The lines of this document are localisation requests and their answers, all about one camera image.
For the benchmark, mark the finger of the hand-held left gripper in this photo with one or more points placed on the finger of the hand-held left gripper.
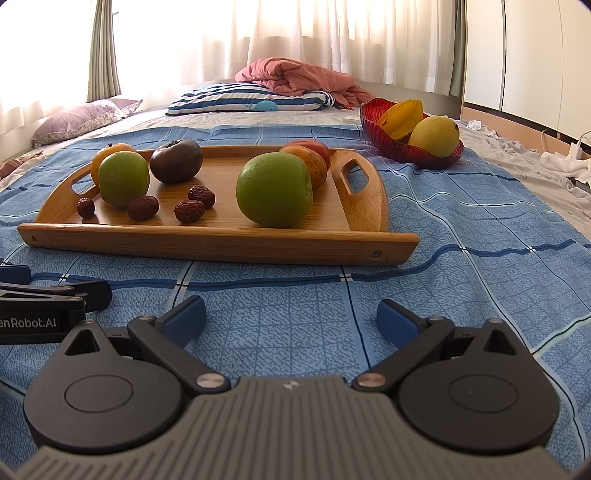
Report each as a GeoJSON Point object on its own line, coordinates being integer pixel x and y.
{"type": "Point", "coordinates": [69, 293]}
{"type": "Point", "coordinates": [14, 273]}

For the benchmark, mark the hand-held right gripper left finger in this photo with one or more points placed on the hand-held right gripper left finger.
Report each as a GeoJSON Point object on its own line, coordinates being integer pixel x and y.
{"type": "Point", "coordinates": [184, 321]}

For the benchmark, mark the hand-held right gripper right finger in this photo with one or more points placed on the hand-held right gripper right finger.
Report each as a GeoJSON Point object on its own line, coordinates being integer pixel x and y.
{"type": "Point", "coordinates": [397, 321]}

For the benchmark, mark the dried red date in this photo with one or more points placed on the dried red date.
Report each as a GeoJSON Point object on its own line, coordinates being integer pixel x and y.
{"type": "Point", "coordinates": [203, 194]}
{"type": "Point", "coordinates": [189, 212]}
{"type": "Point", "coordinates": [142, 208]}
{"type": "Point", "coordinates": [86, 207]}

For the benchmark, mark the wooden tray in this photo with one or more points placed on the wooden tray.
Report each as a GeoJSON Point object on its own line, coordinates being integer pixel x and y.
{"type": "Point", "coordinates": [221, 240]}

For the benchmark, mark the small green apple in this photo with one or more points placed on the small green apple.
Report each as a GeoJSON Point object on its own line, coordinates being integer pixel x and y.
{"type": "Point", "coordinates": [123, 180]}

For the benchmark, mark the large orange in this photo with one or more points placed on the large orange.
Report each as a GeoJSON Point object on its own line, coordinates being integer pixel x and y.
{"type": "Point", "coordinates": [113, 151]}

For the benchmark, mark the dark purple tomato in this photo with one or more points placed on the dark purple tomato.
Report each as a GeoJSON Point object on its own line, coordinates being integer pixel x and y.
{"type": "Point", "coordinates": [178, 161]}

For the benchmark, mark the large green apple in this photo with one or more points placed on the large green apple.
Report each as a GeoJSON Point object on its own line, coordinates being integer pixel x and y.
{"type": "Point", "coordinates": [274, 189]}

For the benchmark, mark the small orange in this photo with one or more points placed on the small orange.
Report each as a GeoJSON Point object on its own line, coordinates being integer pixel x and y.
{"type": "Point", "coordinates": [316, 166]}

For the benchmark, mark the red tomato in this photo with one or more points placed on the red tomato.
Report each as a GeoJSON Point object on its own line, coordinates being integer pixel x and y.
{"type": "Point", "coordinates": [318, 147]}

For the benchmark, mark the blue checked cloth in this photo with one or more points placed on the blue checked cloth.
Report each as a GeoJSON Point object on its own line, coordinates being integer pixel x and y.
{"type": "Point", "coordinates": [461, 258]}

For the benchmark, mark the crumpled white brown clothes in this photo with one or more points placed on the crumpled white brown clothes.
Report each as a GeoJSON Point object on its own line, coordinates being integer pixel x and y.
{"type": "Point", "coordinates": [18, 166]}

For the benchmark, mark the purple floral pillow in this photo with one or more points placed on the purple floral pillow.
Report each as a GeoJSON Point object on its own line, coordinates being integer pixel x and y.
{"type": "Point", "coordinates": [78, 120]}

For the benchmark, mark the red glass bowl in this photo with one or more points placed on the red glass bowl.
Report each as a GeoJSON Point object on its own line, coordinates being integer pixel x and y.
{"type": "Point", "coordinates": [392, 147]}

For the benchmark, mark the yellow mango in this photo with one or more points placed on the yellow mango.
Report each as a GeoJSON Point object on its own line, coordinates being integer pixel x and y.
{"type": "Point", "coordinates": [434, 136]}

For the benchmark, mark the yellow starfruit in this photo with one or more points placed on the yellow starfruit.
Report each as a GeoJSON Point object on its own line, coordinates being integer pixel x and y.
{"type": "Point", "coordinates": [399, 117]}

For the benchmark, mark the small white box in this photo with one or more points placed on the small white box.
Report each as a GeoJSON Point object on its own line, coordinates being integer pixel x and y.
{"type": "Point", "coordinates": [353, 119]}

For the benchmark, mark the crumpled white cloth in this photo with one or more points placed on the crumpled white cloth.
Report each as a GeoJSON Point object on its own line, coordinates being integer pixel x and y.
{"type": "Point", "coordinates": [565, 166]}
{"type": "Point", "coordinates": [478, 127]}

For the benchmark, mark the blue striped pillow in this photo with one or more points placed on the blue striped pillow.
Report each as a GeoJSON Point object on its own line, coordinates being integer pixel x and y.
{"type": "Point", "coordinates": [221, 101]}

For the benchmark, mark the green curtain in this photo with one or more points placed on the green curtain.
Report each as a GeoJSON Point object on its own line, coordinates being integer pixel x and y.
{"type": "Point", "coordinates": [458, 46]}
{"type": "Point", "coordinates": [104, 46]}

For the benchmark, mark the pink crumpled blanket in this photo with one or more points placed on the pink crumpled blanket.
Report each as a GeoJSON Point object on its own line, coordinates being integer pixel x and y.
{"type": "Point", "coordinates": [300, 76]}

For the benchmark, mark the white wardrobe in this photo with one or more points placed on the white wardrobe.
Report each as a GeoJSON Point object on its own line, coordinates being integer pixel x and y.
{"type": "Point", "coordinates": [531, 55]}

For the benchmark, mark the white sheer curtain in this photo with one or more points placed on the white sheer curtain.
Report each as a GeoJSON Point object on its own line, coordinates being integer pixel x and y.
{"type": "Point", "coordinates": [277, 37]}

